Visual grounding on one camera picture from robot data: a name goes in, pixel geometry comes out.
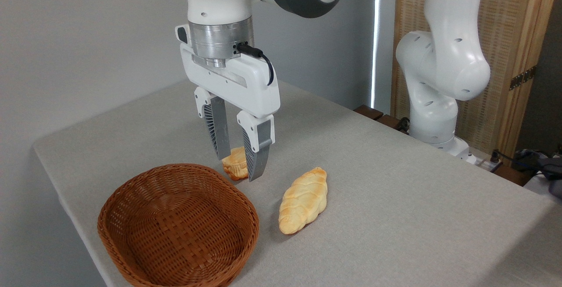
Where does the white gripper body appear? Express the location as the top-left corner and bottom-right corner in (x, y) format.
(175, 24), (281, 119)

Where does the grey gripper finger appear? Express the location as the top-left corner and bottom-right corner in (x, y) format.
(237, 110), (276, 183)
(194, 86), (232, 161)

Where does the small round orange bread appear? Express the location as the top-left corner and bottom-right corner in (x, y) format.
(221, 147), (249, 181)

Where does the long braided bread loaf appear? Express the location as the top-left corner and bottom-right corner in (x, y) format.
(278, 167), (329, 235)

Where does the brown wicker basket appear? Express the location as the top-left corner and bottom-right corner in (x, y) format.
(97, 163), (260, 287)

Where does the dark brown wooden block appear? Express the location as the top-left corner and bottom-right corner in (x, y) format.
(353, 104), (385, 121)
(493, 163), (534, 187)
(377, 114), (410, 135)

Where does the metal screen hinge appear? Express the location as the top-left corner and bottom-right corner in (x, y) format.
(509, 65), (537, 91)

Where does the wooden rattan folding screen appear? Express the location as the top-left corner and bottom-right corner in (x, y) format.
(390, 0), (561, 161)

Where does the dark grey cloth bag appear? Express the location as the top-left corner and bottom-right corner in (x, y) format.
(512, 146), (562, 200)

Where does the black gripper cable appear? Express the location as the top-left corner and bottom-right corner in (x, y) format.
(236, 42), (275, 87)

